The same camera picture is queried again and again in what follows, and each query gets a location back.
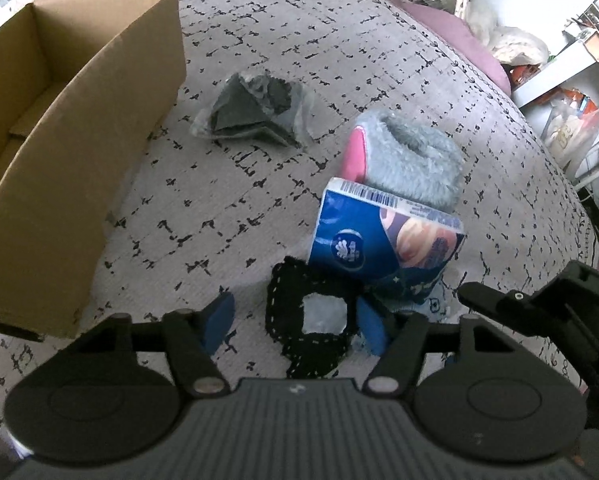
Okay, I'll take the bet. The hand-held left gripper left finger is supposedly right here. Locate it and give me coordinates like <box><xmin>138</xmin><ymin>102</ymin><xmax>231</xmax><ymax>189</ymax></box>
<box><xmin>72</xmin><ymin>291</ymin><xmax>236</xmax><ymax>397</ymax></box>

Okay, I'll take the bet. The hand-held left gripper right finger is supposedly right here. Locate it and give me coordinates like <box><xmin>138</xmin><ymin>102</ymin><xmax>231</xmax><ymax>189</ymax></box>
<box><xmin>355</xmin><ymin>296</ymin><xmax>523</xmax><ymax>395</ymax></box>

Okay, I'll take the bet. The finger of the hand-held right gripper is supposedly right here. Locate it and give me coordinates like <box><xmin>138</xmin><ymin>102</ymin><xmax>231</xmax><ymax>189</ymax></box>
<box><xmin>457</xmin><ymin>281</ymin><xmax>535</xmax><ymax>318</ymax></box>

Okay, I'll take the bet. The blue patterned sock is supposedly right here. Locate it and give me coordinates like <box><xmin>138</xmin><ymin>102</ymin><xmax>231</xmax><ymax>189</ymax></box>
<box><xmin>359</xmin><ymin>260</ymin><xmax>460</xmax><ymax>322</ymax></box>

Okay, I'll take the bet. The black knitted cloth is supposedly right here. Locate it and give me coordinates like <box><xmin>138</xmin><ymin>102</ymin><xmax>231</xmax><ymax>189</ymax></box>
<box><xmin>266</xmin><ymin>256</ymin><xmax>360</xmax><ymax>380</ymax></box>

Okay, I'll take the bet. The blue tissue pack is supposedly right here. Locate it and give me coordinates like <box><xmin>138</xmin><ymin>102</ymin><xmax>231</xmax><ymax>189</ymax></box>
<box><xmin>307</xmin><ymin>176</ymin><xmax>466</xmax><ymax>281</ymax></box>

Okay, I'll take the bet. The grey fluffy slipper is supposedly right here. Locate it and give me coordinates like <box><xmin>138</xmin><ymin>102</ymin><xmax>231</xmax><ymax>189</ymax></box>
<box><xmin>343</xmin><ymin>110</ymin><xmax>465</xmax><ymax>213</ymax></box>

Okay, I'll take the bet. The grey cloth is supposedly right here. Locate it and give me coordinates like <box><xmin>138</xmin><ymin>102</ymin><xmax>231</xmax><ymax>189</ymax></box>
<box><xmin>192</xmin><ymin>72</ymin><xmax>313</xmax><ymax>148</ymax></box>

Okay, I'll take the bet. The brown cardboard box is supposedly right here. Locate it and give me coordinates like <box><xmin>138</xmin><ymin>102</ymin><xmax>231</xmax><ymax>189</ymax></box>
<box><xmin>0</xmin><ymin>0</ymin><xmax>188</xmax><ymax>343</ymax></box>

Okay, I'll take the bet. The clear bag with packets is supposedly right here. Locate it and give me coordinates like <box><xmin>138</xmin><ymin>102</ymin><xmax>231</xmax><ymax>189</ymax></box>
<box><xmin>542</xmin><ymin>87</ymin><xmax>599</xmax><ymax>171</ymax></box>

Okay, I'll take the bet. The white side table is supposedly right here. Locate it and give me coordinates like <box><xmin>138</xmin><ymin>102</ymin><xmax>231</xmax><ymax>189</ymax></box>
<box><xmin>512</xmin><ymin>35</ymin><xmax>599</xmax><ymax>108</ymax></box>

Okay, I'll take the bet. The white plastic bag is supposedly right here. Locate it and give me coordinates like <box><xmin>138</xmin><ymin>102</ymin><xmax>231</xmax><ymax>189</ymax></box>
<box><xmin>467</xmin><ymin>5</ymin><xmax>550</xmax><ymax>63</ymax></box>

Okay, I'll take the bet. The grey printed bed cover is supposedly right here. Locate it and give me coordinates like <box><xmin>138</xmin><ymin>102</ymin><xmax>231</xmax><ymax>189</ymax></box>
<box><xmin>0</xmin><ymin>0</ymin><xmax>599</xmax><ymax>411</ymax></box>

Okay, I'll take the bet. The pink pillow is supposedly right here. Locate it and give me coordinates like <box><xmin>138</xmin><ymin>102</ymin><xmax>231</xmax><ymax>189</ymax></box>
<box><xmin>359</xmin><ymin>0</ymin><xmax>511</xmax><ymax>93</ymax></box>

